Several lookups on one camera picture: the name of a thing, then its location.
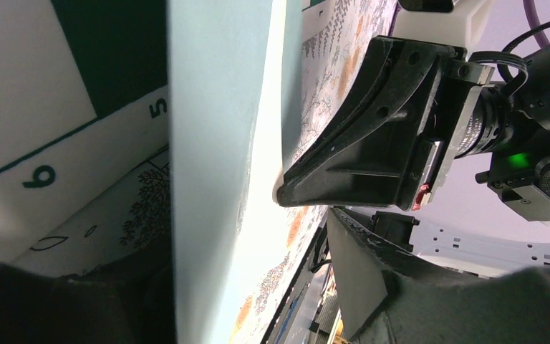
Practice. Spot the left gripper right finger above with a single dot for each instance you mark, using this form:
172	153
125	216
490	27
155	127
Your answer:
388	295

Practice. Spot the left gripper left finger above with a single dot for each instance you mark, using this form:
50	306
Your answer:
129	300

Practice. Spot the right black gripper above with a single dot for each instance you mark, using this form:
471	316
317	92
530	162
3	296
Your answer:
365	155

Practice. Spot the grey-blue envelope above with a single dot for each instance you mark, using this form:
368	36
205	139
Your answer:
216	52

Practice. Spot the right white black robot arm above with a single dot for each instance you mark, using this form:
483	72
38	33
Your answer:
518	174

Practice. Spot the floral patterned table mat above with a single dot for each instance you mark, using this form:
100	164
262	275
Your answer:
136	211

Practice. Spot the green white chessboard mat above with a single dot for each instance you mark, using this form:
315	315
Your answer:
83	100

